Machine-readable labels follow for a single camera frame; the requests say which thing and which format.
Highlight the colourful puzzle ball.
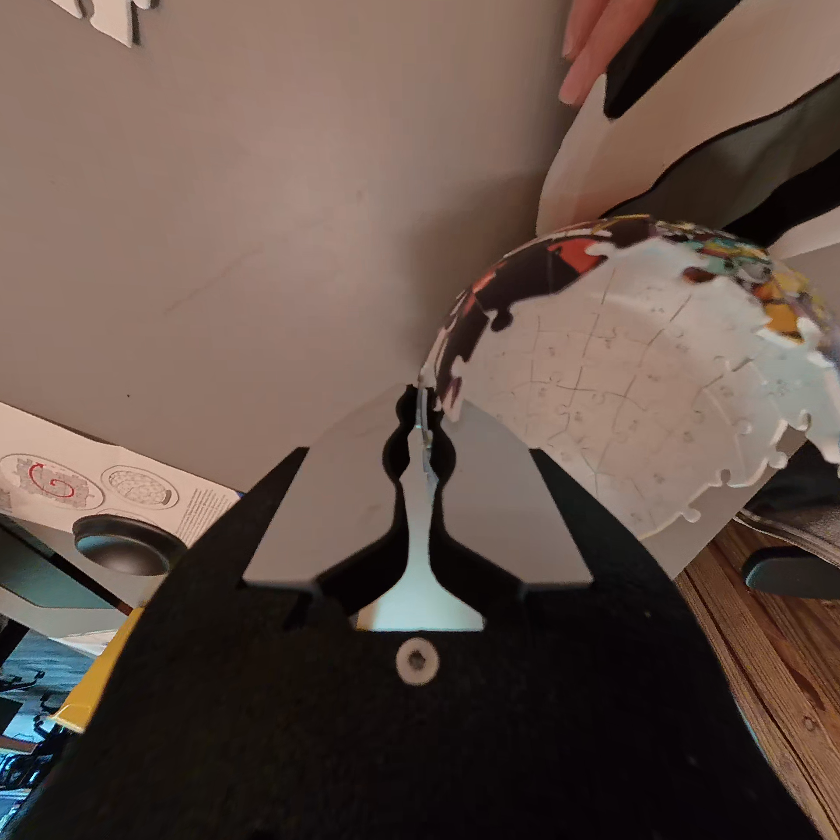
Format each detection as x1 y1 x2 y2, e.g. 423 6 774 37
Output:
416 215 840 540

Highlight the person's right hand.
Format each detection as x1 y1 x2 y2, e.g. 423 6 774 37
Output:
558 0 657 106

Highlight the black round ball stand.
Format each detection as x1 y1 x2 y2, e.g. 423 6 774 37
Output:
72 515 188 578

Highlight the pile of white puzzle pieces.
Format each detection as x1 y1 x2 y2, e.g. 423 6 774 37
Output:
49 0 160 48

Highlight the puzzle instruction leaflet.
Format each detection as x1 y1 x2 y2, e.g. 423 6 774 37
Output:
0 402 240 546

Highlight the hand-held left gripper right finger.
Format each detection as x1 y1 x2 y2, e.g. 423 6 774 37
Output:
428 392 595 618

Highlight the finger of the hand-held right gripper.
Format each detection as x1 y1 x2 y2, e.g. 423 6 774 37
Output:
538 0 840 237
725 164 840 260

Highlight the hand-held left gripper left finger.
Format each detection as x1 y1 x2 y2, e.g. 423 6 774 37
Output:
241 384 419 616

